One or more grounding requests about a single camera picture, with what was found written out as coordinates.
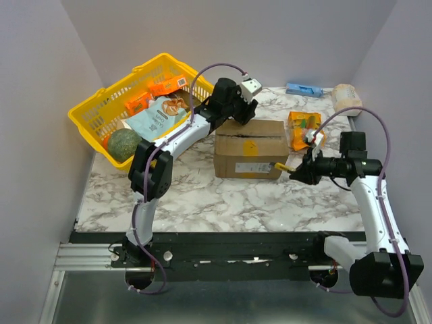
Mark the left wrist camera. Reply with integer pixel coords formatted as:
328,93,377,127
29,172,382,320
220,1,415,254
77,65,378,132
240,78,263,103

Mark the beige paper bag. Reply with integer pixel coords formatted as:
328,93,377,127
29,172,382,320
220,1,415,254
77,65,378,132
331,84,363,112

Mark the blue box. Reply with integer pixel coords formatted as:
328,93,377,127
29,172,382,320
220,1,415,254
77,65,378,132
286,83,323,98

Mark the orange snack bag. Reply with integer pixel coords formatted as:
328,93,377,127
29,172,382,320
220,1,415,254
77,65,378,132
288,111,321,151

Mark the orange barcode box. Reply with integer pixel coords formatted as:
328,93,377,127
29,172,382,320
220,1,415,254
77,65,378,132
148,75,188,97

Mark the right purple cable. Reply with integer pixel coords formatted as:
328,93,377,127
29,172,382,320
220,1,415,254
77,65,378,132
312,107,414,317

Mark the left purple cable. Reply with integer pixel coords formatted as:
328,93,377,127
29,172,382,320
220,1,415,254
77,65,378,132
127,63,250,295

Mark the aluminium frame rail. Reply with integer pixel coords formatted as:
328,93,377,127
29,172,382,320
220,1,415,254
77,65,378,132
53,242,129,271

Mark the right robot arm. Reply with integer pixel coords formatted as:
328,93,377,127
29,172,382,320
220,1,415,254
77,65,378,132
290,132,424,299

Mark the yellow utility knife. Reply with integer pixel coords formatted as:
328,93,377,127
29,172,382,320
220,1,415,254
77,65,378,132
270,162,296,173

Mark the brown cardboard express box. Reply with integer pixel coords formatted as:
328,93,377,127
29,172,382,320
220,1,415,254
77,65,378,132
213,119,290,180

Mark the yellow plastic basket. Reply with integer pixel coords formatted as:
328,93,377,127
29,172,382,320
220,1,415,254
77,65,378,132
68,53,213,171

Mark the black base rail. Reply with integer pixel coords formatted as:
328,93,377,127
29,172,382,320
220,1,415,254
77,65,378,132
69,232,369,283

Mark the light blue chips bag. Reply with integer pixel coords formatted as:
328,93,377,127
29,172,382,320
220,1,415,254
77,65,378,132
126,97,190,141

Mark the green melon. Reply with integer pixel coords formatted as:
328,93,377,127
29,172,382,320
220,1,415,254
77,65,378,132
107,128,142,163

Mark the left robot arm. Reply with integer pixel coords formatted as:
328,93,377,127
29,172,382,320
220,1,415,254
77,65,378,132
123,77,263,267

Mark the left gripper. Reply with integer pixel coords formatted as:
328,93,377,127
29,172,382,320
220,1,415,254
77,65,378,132
222,85,258,126

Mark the purple cable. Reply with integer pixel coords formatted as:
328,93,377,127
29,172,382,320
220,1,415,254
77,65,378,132
312,107,414,317
127,63,250,295

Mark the orange candy box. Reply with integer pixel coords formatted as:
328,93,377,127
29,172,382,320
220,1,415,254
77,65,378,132
125,92,154,116

